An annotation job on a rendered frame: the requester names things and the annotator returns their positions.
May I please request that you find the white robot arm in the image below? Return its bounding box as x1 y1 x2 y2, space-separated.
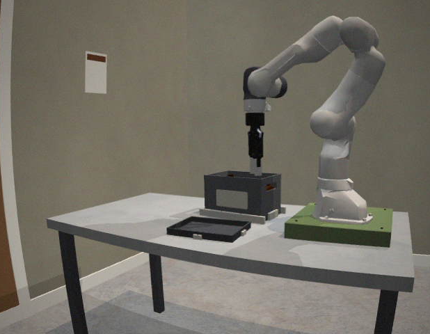
243 16 385 225

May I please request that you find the grey divided crate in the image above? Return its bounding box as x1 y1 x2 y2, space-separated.
204 170 280 221

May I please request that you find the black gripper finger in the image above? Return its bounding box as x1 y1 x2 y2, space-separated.
251 129 264 176
248 131 255 174

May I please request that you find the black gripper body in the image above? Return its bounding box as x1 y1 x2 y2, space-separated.
246 113 264 139

